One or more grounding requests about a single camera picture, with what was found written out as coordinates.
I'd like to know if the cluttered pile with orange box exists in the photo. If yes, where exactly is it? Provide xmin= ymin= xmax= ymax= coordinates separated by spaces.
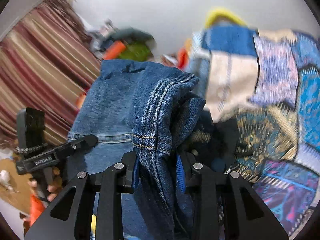
xmin=88 ymin=20 xmax=154 ymax=61

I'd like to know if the blue patchwork bedspread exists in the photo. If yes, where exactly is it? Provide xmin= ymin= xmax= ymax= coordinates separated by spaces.
xmin=186 ymin=23 xmax=319 ymax=239

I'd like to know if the striped red curtain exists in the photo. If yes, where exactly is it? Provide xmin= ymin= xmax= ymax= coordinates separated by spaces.
xmin=1 ymin=0 xmax=100 ymax=148

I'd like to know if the person left hand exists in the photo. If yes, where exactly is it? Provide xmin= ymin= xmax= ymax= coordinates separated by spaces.
xmin=28 ymin=167 xmax=62 ymax=204

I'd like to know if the blue denim jacket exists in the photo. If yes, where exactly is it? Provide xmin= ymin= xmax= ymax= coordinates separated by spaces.
xmin=65 ymin=60 xmax=205 ymax=239

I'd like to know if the black garment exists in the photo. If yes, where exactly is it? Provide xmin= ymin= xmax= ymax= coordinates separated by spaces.
xmin=185 ymin=110 xmax=240 ymax=173

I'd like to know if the wooden low table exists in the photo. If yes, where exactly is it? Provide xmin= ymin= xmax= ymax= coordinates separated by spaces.
xmin=0 ymin=159 xmax=31 ymax=214

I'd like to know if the yellow headboard hoop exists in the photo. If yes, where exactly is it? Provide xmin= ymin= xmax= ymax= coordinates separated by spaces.
xmin=204 ymin=8 xmax=247 ymax=29

